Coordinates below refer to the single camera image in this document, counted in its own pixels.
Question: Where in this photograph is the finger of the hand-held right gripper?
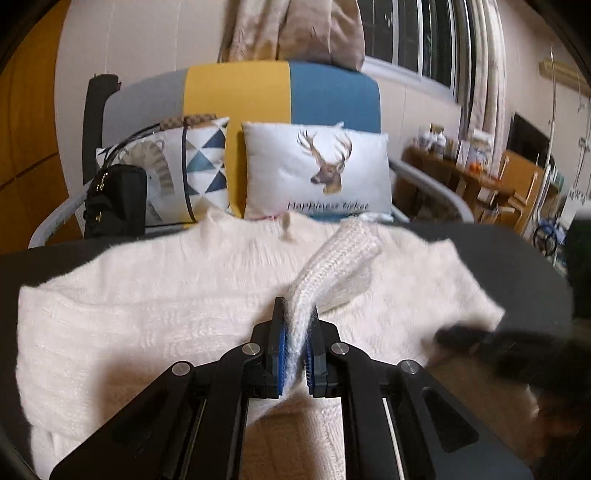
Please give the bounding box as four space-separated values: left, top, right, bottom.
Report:
436 325 499 352

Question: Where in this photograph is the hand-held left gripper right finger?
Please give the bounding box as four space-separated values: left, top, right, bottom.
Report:
302 307 534 480

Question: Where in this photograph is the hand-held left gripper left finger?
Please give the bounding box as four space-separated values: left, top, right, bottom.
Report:
48 298 284 480

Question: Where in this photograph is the white knit sweater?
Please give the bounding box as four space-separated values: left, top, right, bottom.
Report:
16 215 506 480

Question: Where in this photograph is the white deer print pillow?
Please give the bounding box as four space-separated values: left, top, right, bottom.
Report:
241 121 393 222

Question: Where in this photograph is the wooden side table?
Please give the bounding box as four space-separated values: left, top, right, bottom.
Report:
402 145 546 232

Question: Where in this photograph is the black television screen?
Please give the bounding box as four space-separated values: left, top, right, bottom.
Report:
508 113 550 164

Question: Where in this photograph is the triangle pattern pillow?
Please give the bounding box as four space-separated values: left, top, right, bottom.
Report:
95 117 230 227

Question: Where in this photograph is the black handbag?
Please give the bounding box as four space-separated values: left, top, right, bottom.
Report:
84 164 147 238

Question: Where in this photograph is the grey yellow blue sofa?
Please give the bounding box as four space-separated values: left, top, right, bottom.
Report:
28 60 476 250

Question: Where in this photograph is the white curtain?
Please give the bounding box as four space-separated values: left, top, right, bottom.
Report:
462 0 509 144

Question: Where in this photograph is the window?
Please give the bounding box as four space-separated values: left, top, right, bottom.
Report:
358 0 476 93

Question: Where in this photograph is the beige patterned curtain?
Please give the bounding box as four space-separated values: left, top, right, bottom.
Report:
217 0 365 72

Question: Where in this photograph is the brown checkered strap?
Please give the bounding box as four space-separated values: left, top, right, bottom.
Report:
159 112 218 130

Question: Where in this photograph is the wall air conditioner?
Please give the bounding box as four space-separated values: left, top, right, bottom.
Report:
538 58 591 95

